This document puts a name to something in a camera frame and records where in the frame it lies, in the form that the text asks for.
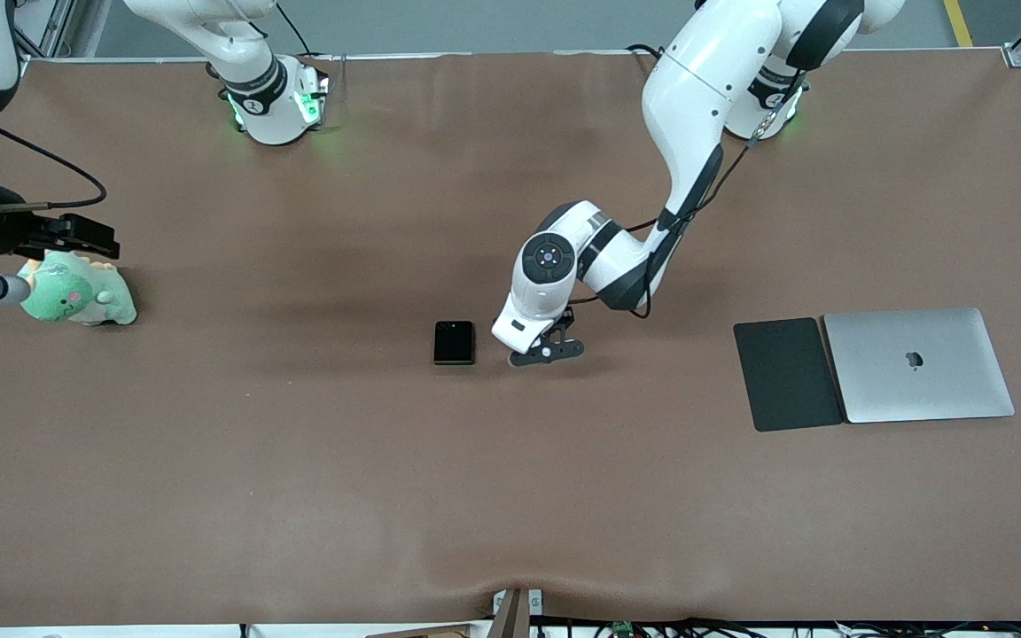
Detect aluminium frame with panel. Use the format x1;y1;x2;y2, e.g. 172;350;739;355
14;0;113;61

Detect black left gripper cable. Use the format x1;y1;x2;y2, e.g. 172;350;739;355
564;71;808;320

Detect green plush dinosaur toy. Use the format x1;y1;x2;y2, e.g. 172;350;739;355
19;251;137;327

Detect tangled black cables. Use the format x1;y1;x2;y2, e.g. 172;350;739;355
533;618;1021;638

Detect black square phone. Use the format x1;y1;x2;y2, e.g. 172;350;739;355
433;321;476;366

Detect brown table cover cloth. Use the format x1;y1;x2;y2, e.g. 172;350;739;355
0;49;1021;626

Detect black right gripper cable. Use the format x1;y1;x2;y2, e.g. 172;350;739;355
0;118;109;214

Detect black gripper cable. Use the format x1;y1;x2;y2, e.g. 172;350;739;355
0;118;109;214
564;71;808;320

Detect black rectangular mouse pad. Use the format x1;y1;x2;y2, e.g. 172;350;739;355
733;317;845;432

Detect black right arm base cable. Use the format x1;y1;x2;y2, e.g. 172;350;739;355
276;0;315;58

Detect white metal bracket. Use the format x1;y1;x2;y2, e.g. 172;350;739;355
493;589;545;618

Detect silver apple laptop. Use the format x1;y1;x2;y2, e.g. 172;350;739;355
823;307;1016;424

